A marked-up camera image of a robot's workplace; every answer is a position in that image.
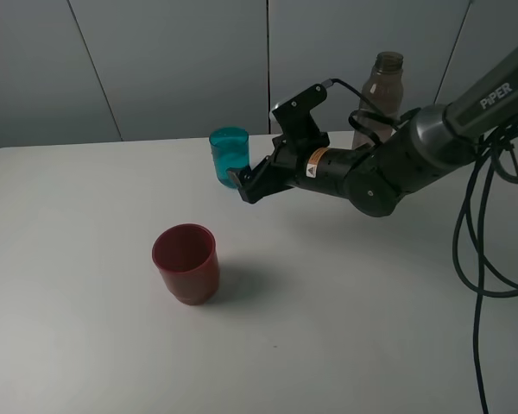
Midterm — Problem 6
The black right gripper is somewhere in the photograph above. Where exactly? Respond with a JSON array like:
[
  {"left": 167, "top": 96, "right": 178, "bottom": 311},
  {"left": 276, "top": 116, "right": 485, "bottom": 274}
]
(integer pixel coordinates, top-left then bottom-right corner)
[{"left": 226, "top": 135, "right": 311, "bottom": 204}]

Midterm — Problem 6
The teal translucent plastic cup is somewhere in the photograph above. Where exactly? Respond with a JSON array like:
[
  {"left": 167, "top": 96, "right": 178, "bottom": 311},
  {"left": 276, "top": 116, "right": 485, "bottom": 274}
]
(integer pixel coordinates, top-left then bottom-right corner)
[{"left": 209, "top": 127, "right": 250, "bottom": 188}]

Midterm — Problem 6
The brown translucent water bottle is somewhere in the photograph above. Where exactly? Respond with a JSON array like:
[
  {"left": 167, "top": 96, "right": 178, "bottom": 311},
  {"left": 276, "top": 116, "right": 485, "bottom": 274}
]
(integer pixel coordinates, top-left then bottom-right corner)
[{"left": 351, "top": 51, "right": 404, "bottom": 149}]

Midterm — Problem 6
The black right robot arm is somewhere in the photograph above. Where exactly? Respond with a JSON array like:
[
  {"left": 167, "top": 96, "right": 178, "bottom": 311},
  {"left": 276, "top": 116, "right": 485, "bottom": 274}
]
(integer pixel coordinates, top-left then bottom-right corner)
[{"left": 227, "top": 47, "right": 518, "bottom": 217}]

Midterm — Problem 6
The red plastic cup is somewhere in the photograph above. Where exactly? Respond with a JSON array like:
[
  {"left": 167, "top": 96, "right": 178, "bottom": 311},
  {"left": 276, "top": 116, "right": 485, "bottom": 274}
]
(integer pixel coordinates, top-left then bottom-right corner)
[{"left": 151, "top": 223, "right": 220, "bottom": 305}]

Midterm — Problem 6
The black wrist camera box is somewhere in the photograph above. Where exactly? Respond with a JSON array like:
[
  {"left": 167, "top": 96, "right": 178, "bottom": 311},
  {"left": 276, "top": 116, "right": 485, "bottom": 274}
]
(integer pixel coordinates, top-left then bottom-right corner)
[{"left": 270, "top": 83, "right": 330, "bottom": 153}]

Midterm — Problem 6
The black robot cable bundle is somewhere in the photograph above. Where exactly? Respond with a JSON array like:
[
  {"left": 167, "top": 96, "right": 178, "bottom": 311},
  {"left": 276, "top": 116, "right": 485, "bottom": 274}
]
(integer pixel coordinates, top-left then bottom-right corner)
[{"left": 330, "top": 77, "right": 518, "bottom": 414}]

